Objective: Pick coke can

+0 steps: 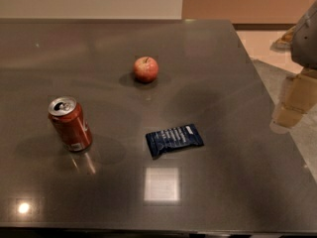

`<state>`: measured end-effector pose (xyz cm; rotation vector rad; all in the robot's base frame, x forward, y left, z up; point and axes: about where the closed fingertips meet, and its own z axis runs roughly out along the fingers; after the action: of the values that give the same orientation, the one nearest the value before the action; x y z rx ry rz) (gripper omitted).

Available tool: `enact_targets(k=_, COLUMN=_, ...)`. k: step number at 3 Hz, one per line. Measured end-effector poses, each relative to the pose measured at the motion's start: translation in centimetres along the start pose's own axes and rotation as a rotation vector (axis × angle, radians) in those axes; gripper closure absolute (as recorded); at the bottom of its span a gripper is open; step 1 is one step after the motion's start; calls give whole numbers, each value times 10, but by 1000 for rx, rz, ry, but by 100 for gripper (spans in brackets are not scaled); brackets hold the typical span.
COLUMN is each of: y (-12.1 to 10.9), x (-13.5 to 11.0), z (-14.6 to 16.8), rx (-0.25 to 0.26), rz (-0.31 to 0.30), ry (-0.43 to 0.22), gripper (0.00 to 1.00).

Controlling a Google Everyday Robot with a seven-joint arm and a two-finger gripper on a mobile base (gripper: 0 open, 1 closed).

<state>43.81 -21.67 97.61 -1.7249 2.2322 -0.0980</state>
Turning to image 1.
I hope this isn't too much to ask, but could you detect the red apple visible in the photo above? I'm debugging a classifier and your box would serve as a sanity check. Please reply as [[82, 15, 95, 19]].
[[133, 57, 159, 83]]

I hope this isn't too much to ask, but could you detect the dark blue snack packet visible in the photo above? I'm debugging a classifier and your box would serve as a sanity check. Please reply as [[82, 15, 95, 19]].
[[146, 124, 204, 159]]

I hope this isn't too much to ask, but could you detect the red coke can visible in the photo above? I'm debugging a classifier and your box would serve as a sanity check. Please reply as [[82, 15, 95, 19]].
[[48, 96, 92, 152]]

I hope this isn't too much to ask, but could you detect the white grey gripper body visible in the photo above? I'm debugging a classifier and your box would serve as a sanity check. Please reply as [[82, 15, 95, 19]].
[[291, 1, 317, 69]]

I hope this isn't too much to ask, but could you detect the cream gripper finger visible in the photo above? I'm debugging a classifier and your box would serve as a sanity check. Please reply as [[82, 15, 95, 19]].
[[272, 67, 317, 129], [275, 27, 295, 49]]

